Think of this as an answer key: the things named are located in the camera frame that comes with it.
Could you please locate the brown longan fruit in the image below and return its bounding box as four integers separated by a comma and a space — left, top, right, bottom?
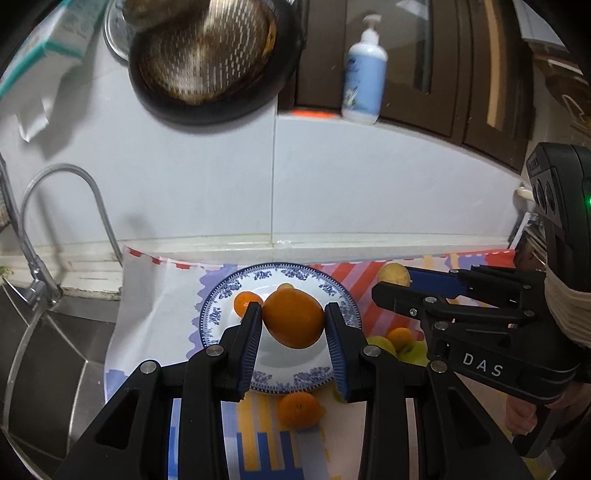
378, 263, 412, 287
276, 283, 294, 291

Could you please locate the large orange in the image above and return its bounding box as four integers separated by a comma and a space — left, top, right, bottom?
276, 392, 325, 430

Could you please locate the small orange mandarin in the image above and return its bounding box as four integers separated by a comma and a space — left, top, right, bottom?
233, 291, 263, 318
263, 288, 324, 349

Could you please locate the chrome kitchen faucet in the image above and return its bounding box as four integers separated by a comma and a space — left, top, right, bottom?
0, 156, 125, 310

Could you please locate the person's right hand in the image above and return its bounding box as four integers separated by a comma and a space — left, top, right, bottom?
505, 382, 590, 435

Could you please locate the small orange behind apples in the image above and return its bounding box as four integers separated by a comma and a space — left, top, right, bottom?
386, 327, 416, 353

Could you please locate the large green apple right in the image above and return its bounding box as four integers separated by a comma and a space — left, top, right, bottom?
398, 341, 429, 367

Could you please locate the large green apple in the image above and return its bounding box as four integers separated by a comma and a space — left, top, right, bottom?
367, 336, 398, 357
398, 341, 429, 367

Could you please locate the large green apple left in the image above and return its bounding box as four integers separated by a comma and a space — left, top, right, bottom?
367, 336, 398, 357

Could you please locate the blue white porcelain plate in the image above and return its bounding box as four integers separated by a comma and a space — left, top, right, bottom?
197, 262, 362, 395

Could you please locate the colourful patterned table mat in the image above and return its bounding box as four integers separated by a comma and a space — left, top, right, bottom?
103, 245, 555, 480

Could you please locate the steel sink basin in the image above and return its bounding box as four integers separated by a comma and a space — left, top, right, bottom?
1, 284, 119, 479

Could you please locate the black frying pan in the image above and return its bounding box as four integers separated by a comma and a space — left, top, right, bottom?
122, 1, 304, 126

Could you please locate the teal white carton box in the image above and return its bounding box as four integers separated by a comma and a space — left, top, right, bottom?
1, 1, 106, 142

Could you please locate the black camera box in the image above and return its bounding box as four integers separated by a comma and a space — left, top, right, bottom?
526, 142, 590, 292

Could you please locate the dark wooden window frame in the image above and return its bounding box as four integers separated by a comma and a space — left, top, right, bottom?
279, 1, 533, 171

